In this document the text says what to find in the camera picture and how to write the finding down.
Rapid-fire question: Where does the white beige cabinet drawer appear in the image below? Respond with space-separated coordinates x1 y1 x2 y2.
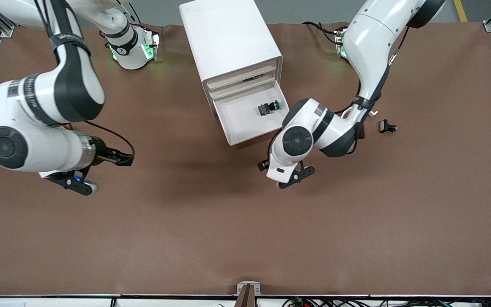
213 80 291 147
206 61 277 89
208 75 277 101

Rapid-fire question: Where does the green push button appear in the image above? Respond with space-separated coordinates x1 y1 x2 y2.
257 100 283 116

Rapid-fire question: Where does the white drawer cabinet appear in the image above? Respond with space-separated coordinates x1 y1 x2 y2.
179 0 283 120

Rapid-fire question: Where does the brown tapered pole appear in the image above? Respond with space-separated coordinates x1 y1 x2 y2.
234 285 258 307

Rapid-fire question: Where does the white half-ring clamp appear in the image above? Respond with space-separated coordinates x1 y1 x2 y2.
341 106 379 118

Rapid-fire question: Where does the grey metal bracket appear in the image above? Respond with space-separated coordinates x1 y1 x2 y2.
237 281 262 295

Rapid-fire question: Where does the tangled cable bundle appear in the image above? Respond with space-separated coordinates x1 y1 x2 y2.
282 296 491 307

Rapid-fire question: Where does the black base cable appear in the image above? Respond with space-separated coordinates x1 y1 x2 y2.
302 20 341 45

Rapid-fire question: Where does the white table edge rail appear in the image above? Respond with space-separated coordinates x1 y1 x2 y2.
0 294 491 307

